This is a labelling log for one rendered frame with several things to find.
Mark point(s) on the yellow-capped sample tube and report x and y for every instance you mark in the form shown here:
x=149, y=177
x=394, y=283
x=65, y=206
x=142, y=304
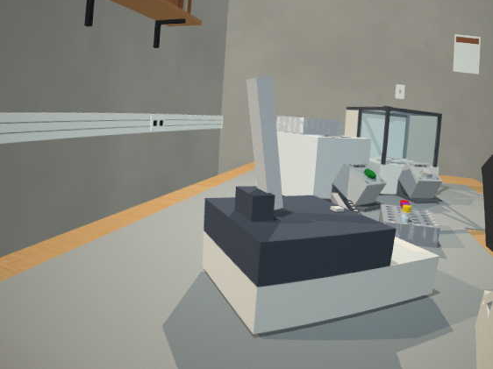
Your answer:
x=406, y=212

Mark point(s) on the grey bench mat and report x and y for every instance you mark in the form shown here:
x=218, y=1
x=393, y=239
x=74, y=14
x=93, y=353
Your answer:
x=139, y=298

